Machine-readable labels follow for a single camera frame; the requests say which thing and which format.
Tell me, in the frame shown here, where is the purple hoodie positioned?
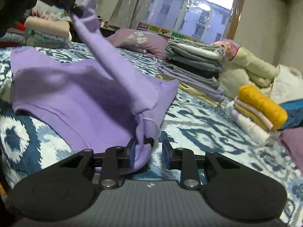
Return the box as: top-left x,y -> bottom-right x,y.
10,0 -> 179,174

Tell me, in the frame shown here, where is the grey folded clothes stack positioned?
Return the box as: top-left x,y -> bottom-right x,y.
156,37 -> 226,107

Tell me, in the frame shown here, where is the yellow and cream folded stack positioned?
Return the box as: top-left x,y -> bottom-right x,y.
224,85 -> 288,146

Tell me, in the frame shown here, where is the purple quilt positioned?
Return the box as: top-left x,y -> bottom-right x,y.
280,127 -> 303,171

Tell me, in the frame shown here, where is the pink floral pillow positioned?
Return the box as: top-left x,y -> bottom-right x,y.
106,28 -> 168,60

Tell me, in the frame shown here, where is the blue jacket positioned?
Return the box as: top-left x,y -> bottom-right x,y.
280,100 -> 303,130

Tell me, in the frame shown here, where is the colourful alphabet play mat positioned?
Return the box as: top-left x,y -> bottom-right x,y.
137,22 -> 199,42

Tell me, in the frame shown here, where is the white quilted blanket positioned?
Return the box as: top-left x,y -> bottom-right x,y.
270,65 -> 303,104

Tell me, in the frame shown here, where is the window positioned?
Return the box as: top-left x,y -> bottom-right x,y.
141,0 -> 236,44

